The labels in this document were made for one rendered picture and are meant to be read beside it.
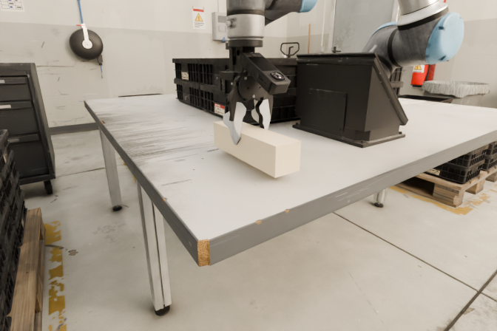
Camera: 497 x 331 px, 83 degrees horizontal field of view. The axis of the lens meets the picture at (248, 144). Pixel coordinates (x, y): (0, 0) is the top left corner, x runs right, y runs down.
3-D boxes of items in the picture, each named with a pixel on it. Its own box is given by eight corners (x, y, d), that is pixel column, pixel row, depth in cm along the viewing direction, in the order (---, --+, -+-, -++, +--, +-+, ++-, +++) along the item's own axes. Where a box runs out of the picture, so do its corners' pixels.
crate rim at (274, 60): (313, 64, 103) (314, 57, 102) (243, 65, 88) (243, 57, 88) (256, 63, 136) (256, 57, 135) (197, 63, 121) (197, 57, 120)
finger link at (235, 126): (225, 140, 64) (234, 100, 62) (239, 146, 59) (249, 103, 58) (214, 138, 62) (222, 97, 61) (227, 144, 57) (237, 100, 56)
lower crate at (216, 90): (310, 119, 109) (312, 88, 105) (243, 128, 94) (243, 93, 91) (255, 105, 142) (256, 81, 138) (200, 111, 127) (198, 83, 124)
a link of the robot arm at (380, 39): (368, 80, 95) (388, 49, 97) (404, 77, 83) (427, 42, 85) (349, 55, 90) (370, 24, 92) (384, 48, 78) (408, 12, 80)
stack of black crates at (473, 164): (481, 175, 196) (498, 111, 183) (464, 185, 180) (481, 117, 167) (421, 159, 228) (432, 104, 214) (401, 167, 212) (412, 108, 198)
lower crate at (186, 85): (255, 105, 142) (256, 81, 138) (200, 111, 127) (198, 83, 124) (221, 97, 175) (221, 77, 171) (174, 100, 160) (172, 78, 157)
